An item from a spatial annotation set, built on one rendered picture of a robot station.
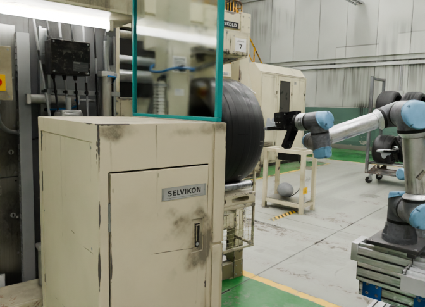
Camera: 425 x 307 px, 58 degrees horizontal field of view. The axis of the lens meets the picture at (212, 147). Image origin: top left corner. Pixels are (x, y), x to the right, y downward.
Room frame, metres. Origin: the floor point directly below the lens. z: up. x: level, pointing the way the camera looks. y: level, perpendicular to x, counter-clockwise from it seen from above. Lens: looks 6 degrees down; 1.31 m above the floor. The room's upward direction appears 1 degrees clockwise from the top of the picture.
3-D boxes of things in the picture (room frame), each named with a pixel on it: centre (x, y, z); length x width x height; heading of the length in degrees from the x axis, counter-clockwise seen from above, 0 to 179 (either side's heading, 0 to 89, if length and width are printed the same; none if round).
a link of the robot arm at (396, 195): (1.74, -0.88, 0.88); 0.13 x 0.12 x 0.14; 2
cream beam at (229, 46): (2.39, 0.10, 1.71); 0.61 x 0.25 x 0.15; 128
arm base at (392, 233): (1.74, -0.88, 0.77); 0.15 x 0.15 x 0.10
